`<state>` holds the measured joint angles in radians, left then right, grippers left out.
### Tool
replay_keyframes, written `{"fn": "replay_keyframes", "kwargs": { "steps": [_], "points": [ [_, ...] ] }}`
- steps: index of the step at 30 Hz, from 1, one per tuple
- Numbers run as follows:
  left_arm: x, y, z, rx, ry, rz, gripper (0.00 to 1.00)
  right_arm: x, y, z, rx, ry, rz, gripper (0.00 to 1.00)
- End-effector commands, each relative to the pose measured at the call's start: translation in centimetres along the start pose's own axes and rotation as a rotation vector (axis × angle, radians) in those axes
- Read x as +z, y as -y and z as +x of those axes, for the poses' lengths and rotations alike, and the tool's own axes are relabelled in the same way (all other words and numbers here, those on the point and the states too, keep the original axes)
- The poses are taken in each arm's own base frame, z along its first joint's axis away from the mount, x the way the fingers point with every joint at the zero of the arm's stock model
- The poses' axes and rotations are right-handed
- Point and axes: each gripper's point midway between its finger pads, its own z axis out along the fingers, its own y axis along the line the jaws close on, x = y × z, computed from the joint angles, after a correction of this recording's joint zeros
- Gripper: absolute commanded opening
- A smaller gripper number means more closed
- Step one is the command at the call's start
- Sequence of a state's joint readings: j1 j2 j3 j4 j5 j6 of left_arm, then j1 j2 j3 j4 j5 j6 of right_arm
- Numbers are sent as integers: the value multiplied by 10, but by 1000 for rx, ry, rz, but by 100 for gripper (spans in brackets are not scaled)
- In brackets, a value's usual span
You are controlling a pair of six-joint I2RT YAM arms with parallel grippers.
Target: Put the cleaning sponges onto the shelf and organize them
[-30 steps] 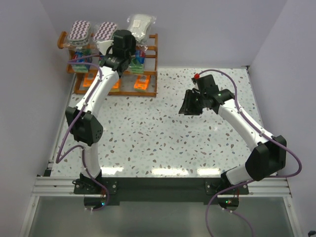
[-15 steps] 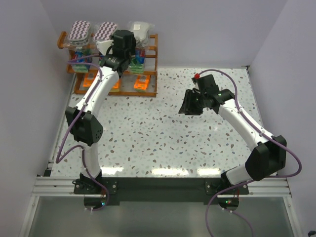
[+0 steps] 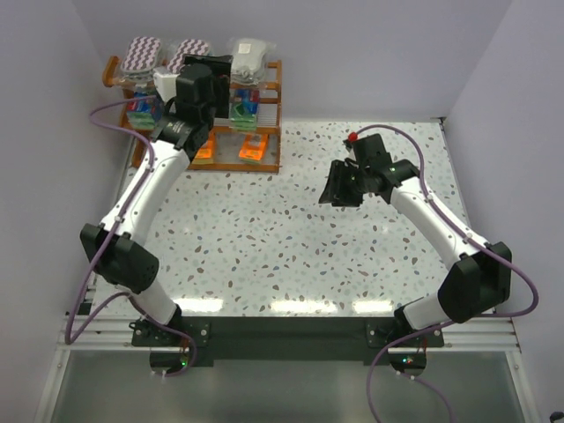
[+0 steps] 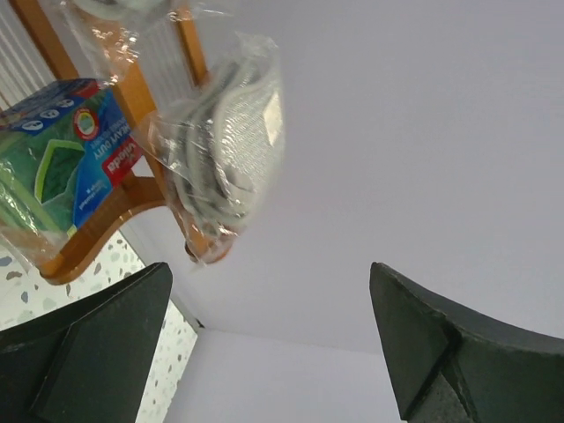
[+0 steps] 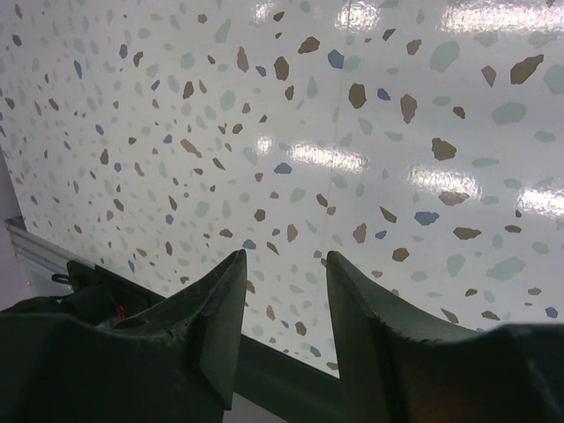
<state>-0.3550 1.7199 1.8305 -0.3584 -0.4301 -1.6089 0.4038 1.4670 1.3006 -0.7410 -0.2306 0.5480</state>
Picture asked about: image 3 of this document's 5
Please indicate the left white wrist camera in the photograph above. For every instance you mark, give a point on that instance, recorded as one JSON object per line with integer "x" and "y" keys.
{"x": 165, "y": 83}

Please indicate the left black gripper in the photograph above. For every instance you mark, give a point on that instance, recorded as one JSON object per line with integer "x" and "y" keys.
{"x": 221, "y": 88}

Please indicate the grey sponge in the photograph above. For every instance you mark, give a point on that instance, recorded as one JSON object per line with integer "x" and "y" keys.
{"x": 250, "y": 60}
{"x": 188, "y": 47}

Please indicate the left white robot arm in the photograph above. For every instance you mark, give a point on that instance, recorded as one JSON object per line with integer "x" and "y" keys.
{"x": 193, "y": 99}

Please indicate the purple wavy striped sponge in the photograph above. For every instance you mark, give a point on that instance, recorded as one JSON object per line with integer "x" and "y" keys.
{"x": 143, "y": 56}

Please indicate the blue green sponge pack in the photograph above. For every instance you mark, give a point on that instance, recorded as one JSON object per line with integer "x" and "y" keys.
{"x": 244, "y": 107}
{"x": 144, "y": 113}

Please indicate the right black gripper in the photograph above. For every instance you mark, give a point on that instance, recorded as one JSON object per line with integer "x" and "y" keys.
{"x": 348, "y": 184}

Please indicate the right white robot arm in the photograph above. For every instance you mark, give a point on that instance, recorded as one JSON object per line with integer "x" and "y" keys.
{"x": 478, "y": 277}

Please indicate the orange sponge box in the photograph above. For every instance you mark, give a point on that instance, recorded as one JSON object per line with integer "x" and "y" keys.
{"x": 206, "y": 154}
{"x": 254, "y": 148}

